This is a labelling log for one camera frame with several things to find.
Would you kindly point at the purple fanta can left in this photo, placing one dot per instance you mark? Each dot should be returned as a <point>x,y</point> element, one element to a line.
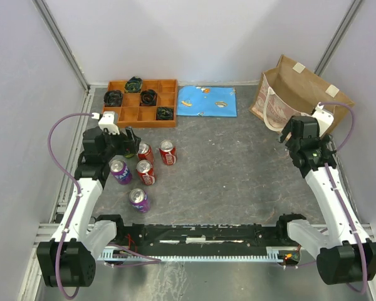
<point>120,172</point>

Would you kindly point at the aluminium corner post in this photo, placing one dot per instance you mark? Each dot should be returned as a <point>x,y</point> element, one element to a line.
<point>60,40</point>
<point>339,34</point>

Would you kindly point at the orange wooden divider tray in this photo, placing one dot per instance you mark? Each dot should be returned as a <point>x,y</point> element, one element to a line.
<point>132,113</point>

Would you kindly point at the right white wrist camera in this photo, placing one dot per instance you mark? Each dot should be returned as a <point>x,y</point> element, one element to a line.
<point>323,117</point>

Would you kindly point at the purple fanta can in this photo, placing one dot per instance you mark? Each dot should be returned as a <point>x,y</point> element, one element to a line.
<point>139,200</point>
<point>120,172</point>

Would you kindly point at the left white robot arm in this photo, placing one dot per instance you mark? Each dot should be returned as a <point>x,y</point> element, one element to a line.
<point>69,257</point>

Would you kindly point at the right aluminium corner post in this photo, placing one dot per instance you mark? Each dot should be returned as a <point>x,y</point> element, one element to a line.
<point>339,34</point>

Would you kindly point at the dark rolled sock middle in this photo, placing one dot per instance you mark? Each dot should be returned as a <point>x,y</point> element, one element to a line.
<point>148,98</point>

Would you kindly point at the blue patterned cloth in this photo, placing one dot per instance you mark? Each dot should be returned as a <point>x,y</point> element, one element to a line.
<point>202,101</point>

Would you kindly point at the brown canvas tote bag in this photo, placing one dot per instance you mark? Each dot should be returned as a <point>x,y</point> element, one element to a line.
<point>292,89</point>

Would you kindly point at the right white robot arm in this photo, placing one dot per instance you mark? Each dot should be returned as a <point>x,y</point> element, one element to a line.
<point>345,254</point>

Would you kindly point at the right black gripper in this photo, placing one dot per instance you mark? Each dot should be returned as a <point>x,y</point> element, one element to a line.
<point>286,131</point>

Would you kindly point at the red coke can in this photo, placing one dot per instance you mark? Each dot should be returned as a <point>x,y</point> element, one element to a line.
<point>146,172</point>
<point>145,152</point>
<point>167,151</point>

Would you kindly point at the left aluminium corner post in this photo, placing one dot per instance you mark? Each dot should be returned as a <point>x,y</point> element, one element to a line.
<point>60,40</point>

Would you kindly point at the dark rolled sock top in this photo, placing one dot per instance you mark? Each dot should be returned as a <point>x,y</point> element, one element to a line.
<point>134,85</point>

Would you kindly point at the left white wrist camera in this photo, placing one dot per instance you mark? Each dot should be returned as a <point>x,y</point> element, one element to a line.
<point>107,122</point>

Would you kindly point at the red coke can back left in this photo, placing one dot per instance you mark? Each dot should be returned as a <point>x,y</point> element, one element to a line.
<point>145,152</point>

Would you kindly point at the red coke can front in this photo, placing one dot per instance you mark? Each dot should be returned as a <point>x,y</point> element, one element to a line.
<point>146,172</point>

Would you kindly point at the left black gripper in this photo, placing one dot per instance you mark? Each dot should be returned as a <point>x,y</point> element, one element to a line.
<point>131,145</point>

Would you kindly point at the dark rolled sock right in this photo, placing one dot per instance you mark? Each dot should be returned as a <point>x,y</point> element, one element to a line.
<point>164,113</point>

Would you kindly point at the red coke can back right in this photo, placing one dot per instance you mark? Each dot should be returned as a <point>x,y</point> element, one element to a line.
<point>167,151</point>

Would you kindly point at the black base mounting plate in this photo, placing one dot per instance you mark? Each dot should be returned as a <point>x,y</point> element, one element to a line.
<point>199,240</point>

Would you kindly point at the purple fanta can front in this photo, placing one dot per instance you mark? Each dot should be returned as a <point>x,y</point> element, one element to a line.
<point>139,200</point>

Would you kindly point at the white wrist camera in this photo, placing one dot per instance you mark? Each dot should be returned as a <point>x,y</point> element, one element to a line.
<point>323,117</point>
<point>107,122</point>

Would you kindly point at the light blue cable duct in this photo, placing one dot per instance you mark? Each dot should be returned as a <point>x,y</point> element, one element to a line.
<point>273,255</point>

